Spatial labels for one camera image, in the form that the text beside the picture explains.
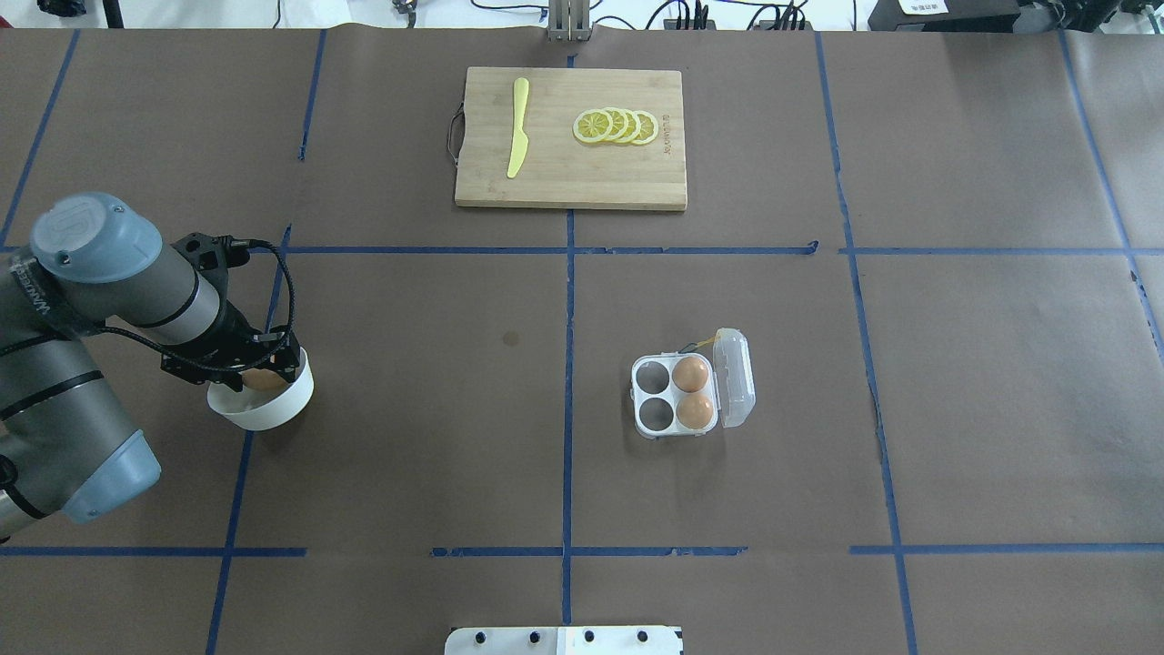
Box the brown egg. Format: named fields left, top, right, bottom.
left=672, top=354, right=710, bottom=394
left=675, top=393, right=716, bottom=430
left=240, top=368, right=288, bottom=391

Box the white bowl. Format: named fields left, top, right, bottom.
left=206, top=348, right=315, bottom=430

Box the lemon slice front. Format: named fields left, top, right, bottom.
left=572, top=109, right=615, bottom=144

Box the blue tape far right vertical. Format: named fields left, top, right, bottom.
left=1055, top=29, right=1163, bottom=362

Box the blue tape left vertical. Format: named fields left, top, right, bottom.
left=206, top=29, right=328, bottom=655

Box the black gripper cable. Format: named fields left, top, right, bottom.
left=227, top=238, right=297, bottom=356

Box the wooden cutting board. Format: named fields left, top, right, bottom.
left=455, top=66, right=687, bottom=211

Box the lemon slice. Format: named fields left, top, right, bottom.
left=572, top=109, right=615, bottom=144
left=612, top=109, right=641, bottom=144
left=602, top=107, right=632, bottom=144
left=629, top=111, right=658, bottom=145

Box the black device top right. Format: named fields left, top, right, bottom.
left=868, top=1, right=1021, bottom=33

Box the clear egg box lid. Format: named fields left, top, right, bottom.
left=712, top=327, right=757, bottom=428

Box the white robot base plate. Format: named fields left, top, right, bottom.
left=443, top=625, right=684, bottom=654

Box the blue tape centre vertical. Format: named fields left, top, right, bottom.
left=560, top=211, right=577, bottom=626

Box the metal camera stand post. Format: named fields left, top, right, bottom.
left=547, top=0, right=592, bottom=42

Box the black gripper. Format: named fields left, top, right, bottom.
left=161, top=233, right=300, bottom=387

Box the white egg box base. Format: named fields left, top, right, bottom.
left=629, top=353, right=722, bottom=440

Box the blue tape vertical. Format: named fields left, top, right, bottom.
left=1055, top=29, right=1163, bottom=362
left=560, top=211, right=577, bottom=626
left=206, top=29, right=328, bottom=655

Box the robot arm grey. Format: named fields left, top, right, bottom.
left=1, top=192, right=315, bottom=539

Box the yellow plastic knife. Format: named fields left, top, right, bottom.
left=508, top=77, right=528, bottom=179

